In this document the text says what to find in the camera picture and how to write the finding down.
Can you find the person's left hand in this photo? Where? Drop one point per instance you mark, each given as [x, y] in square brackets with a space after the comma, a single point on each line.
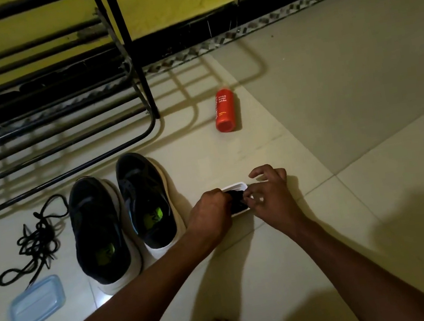
[209, 215]

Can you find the person's right hand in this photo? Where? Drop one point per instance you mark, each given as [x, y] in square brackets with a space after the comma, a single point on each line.
[274, 200]

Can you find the person's left fingers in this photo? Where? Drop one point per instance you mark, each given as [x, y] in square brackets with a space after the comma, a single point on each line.
[227, 203]

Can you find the person's right thumb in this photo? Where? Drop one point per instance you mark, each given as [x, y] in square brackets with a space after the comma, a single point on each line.
[251, 199]

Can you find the black shoelace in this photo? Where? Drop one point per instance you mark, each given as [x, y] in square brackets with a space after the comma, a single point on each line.
[237, 201]
[34, 238]

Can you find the white plastic container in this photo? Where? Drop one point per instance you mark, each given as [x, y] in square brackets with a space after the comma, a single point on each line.
[238, 198]

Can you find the person's left forearm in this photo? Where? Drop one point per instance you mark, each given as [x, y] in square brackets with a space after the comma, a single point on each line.
[116, 313]

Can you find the person's right forearm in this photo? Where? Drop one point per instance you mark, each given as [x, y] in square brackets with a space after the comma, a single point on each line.
[370, 273]

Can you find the black sneaker white sole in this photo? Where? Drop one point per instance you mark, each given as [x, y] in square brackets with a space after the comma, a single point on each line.
[99, 234]
[149, 204]

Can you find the red bottle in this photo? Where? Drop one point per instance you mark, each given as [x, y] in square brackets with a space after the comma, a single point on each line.
[224, 110]

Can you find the loose black shoelace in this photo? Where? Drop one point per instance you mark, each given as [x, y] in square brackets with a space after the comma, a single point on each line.
[34, 238]

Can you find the blue plastic container lid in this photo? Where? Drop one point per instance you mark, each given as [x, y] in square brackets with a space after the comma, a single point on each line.
[37, 305]

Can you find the black metal shoe rack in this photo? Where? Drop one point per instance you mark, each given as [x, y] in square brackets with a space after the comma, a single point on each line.
[41, 93]

